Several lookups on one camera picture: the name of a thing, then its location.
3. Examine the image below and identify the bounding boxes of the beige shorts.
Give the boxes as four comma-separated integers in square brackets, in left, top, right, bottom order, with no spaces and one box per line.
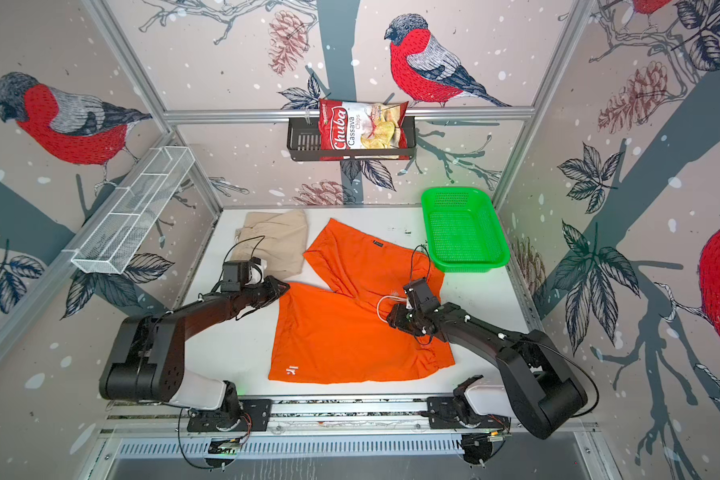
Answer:
[229,210,308,280]

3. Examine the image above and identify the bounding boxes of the orange shorts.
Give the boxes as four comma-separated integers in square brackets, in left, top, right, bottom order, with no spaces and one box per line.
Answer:
[268,219,455,384]

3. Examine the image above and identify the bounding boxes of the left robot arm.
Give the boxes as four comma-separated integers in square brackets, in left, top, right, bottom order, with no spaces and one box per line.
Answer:
[99,276,290,417]

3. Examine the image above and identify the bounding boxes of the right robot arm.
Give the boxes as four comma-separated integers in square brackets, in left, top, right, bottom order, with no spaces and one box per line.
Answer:
[384,278,588,439]

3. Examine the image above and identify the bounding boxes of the green plastic basket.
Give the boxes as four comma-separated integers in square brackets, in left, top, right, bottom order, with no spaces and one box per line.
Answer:
[421,187,510,273]

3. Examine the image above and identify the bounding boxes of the right controller board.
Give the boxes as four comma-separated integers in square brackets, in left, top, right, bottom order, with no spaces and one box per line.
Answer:
[460,432,506,467]

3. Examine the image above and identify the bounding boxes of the controller board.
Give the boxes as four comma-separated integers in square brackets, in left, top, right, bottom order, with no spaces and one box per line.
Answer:
[460,432,506,467]
[204,438,244,468]

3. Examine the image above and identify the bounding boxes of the left controller board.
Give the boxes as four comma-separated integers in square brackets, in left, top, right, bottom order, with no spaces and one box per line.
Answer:
[204,438,244,468]

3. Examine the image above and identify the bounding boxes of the red cassava chips bag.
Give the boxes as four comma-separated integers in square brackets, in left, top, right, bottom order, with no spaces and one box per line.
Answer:
[318,99,408,150]

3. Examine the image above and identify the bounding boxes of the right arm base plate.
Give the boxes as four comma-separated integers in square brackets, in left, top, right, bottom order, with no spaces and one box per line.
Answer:
[422,396,511,430]

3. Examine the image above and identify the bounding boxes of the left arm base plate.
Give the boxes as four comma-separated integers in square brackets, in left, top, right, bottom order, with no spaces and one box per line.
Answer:
[186,398,273,434]

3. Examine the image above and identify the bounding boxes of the aluminium mounting rail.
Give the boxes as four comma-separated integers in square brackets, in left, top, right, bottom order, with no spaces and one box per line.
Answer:
[98,391,598,438]

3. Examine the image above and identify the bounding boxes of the white wire mesh shelf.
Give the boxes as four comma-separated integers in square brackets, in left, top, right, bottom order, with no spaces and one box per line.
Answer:
[71,146,195,274]

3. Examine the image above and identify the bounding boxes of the black wall basket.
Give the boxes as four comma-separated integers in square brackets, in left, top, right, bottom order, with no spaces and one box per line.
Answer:
[286,117,417,162]

